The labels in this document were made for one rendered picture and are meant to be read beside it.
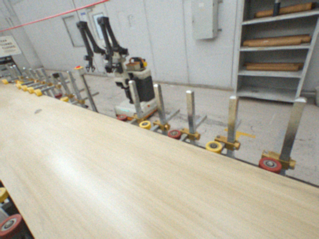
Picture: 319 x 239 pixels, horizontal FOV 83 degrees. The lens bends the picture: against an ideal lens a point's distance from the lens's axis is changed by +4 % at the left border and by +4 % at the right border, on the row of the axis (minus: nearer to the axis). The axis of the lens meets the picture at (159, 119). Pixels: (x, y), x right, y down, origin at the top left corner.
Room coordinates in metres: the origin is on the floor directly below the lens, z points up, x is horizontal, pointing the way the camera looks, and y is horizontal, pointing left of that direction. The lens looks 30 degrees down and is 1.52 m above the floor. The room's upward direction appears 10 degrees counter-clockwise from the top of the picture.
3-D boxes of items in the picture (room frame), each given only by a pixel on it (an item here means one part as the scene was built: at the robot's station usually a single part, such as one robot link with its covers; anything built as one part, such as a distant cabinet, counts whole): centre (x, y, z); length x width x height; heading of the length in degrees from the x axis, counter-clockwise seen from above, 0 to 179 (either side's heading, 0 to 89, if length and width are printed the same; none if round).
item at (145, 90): (3.05, 0.30, 0.59); 0.55 x 0.34 x 0.83; 51
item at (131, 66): (3.07, 0.28, 0.87); 0.23 x 0.15 x 0.11; 51
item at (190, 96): (0.94, -0.21, 0.89); 0.04 x 0.04 x 0.48; 46
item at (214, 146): (0.69, -0.25, 0.85); 0.08 x 0.08 x 0.11
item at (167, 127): (1.13, -0.01, 0.81); 0.14 x 0.06 x 0.05; 46
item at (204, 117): (1.01, -0.21, 0.80); 0.43 x 0.03 x 0.04; 136
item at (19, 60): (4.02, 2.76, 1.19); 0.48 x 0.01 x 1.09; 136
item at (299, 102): (0.60, -0.57, 0.92); 0.04 x 0.04 x 0.48; 46
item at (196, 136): (0.96, -0.19, 0.81); 0.14 x 0.06 x 0.05; 46
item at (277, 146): (0.66, -0.57, 0.81); 0.43 x 0.03 x 0.04; 136
